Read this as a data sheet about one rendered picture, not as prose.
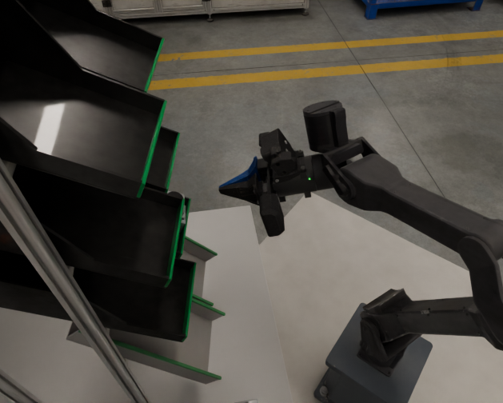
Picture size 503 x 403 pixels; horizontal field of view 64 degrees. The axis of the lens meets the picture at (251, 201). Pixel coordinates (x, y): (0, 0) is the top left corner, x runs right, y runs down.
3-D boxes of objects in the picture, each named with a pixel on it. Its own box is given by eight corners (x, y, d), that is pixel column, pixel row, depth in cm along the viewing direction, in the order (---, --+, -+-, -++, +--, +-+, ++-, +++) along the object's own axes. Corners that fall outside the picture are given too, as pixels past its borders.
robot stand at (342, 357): (403, 381, 88) (433, 344, 74) (374, 441, 81) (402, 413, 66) (344, 342, 94) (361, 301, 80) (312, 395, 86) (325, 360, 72)
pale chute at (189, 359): (211, 319, 85) (225, 313, 82) (205, 385, 76) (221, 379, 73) (89, 266, 70) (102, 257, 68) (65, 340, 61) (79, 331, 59)
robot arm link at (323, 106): (393, 183, 58) (385, 101, 53) (349, 205, 55) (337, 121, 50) (340, 167, 67) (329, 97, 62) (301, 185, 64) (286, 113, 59)
